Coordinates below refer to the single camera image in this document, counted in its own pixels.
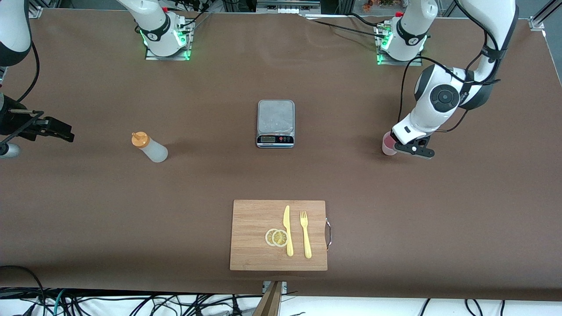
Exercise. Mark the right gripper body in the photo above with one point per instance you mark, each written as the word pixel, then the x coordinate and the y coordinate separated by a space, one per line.
pixel 13 120

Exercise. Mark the pink plastic cup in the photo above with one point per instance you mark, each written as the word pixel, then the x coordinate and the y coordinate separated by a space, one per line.
pixel 388 147

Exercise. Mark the translucent sauce bottle orange cap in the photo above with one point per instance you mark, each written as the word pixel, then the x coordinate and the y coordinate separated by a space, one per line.
pixel 153 151

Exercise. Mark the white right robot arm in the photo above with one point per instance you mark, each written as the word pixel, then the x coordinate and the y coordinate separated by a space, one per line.
pixel 153 17

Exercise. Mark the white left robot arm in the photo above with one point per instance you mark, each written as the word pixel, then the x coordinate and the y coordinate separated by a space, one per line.
pixel 412 26

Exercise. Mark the silver digital kitchen scale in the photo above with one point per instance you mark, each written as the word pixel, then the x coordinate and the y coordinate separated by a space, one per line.
pixel 275 116

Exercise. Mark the yellow plastic fork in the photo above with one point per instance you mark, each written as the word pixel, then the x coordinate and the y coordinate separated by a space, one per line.
pixel 306 237

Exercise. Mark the yellow plastic knife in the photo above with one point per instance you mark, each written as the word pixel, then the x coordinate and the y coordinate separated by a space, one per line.
pixel 287 232

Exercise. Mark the lemon slice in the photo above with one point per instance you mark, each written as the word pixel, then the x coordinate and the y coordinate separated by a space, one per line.
pixel 268 237
pixel 280 238

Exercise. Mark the wooden cutting board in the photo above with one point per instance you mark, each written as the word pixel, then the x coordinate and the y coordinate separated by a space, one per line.
pixel 254 237

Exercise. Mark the wooden beam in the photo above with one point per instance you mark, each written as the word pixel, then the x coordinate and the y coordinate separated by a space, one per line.
pixel 270 303

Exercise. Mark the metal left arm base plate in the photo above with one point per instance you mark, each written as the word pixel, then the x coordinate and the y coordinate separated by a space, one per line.
pixel 412 62

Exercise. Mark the aluminium frame corner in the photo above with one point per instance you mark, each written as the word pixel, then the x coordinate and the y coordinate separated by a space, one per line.
pixel 536 23
pixel 35 11

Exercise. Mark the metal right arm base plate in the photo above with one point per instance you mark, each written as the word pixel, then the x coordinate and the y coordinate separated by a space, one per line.
pixel 154 57

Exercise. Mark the small metal bracket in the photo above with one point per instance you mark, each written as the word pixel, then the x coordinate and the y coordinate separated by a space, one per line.
pixel 284 287

